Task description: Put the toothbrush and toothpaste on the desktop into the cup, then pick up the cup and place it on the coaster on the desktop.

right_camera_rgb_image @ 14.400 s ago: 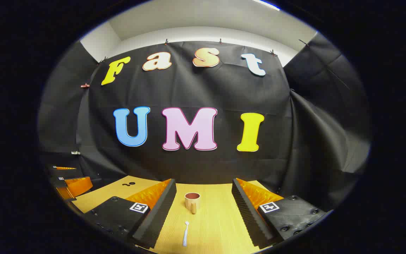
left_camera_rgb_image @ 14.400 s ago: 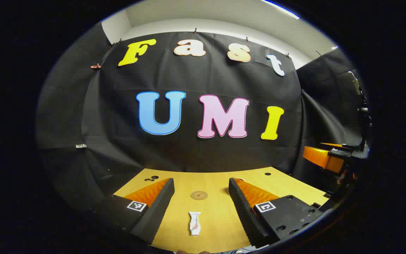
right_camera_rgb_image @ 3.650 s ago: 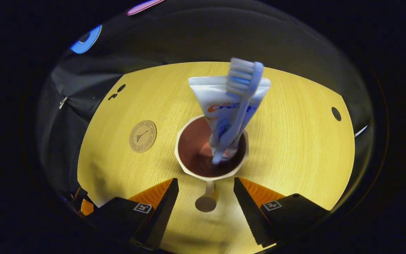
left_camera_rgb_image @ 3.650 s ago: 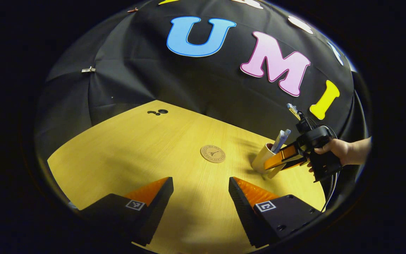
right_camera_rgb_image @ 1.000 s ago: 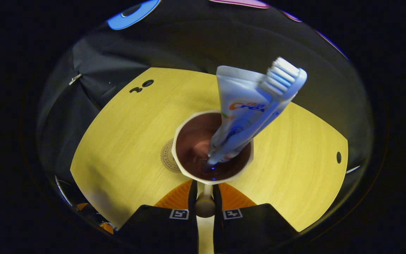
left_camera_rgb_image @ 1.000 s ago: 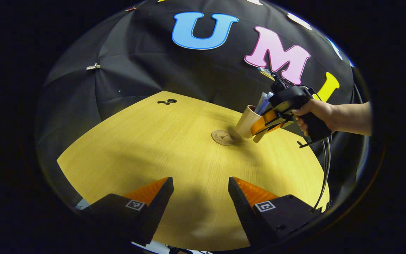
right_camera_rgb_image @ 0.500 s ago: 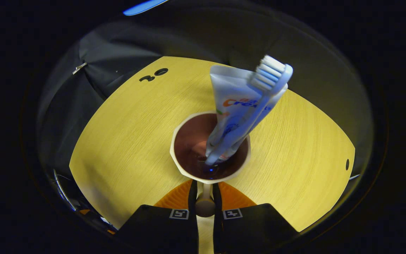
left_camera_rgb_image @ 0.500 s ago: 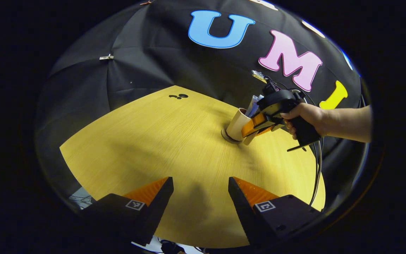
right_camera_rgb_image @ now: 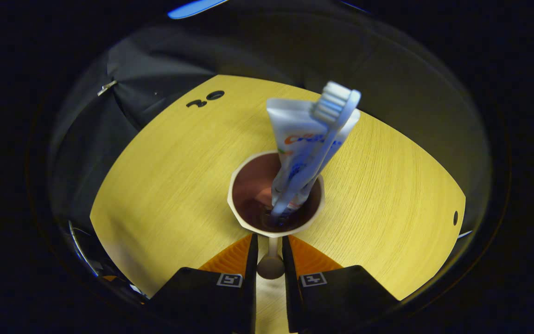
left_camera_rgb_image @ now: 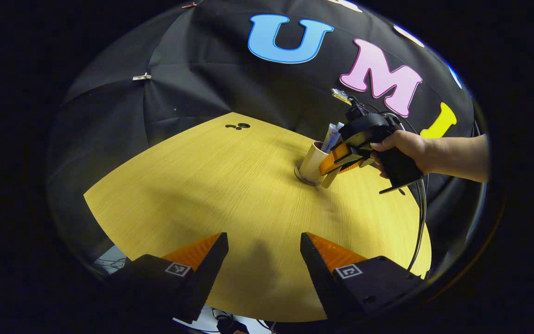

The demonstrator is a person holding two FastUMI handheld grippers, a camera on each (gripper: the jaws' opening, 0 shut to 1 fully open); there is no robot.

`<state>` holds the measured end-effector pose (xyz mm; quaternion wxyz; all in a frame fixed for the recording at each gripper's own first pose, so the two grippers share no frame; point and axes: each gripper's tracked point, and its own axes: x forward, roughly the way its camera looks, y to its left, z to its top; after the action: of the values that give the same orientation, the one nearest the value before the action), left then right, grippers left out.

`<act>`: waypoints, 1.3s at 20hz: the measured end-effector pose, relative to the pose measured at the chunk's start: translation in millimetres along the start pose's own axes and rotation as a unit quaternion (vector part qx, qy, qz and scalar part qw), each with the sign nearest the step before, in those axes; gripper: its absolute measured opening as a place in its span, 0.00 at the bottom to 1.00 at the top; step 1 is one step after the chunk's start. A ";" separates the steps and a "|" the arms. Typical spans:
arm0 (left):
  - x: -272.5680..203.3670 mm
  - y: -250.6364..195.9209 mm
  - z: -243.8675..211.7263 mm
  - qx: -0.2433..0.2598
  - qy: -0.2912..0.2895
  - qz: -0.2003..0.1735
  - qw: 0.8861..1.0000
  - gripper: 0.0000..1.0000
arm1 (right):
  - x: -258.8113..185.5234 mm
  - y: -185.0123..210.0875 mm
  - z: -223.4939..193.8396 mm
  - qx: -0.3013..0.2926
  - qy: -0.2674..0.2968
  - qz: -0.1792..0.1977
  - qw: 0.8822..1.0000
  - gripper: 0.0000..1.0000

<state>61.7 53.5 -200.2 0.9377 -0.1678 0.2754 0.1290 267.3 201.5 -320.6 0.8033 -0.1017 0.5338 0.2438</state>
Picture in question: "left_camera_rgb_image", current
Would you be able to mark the round brown coaster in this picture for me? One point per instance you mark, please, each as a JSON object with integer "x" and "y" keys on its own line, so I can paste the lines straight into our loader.
{"x": 300, "y": 178}

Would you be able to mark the black backdrop cloth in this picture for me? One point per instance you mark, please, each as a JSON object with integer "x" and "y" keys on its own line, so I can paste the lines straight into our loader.
{"x": 193, "y": 83}

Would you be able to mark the beige cup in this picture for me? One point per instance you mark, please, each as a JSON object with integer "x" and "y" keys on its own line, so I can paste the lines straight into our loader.
{"x": 312, "y": 162}

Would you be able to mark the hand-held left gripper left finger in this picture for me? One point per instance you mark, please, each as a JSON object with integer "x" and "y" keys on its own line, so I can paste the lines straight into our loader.
{"x": 206, "y": 278}

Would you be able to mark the wooden desktop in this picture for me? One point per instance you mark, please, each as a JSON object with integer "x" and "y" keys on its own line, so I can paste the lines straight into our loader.
{"x": 211, "y": 185}

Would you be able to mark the grey white toothbrush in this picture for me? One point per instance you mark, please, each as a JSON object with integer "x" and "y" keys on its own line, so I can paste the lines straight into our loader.
{"x": 339, "y": 126}

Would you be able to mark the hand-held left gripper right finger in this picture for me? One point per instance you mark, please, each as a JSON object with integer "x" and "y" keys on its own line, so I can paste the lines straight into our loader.
{"x": 322, "y": 283}

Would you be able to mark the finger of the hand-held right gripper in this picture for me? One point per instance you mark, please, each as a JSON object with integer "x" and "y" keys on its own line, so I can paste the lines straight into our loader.
{"x": 359, "y": 162}
{"x": 336, "y": 157}

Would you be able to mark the white cloth clip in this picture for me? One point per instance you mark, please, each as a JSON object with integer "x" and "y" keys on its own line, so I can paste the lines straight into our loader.
{"x": 142, "y": 77}

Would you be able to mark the red cloth clip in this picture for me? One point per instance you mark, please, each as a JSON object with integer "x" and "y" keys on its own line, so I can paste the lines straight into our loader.
{"x": 188, "y": 5}

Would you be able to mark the white toothpaste tube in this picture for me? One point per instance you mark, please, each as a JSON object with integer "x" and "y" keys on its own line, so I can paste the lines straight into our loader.
{"x": 329, "y": 137}

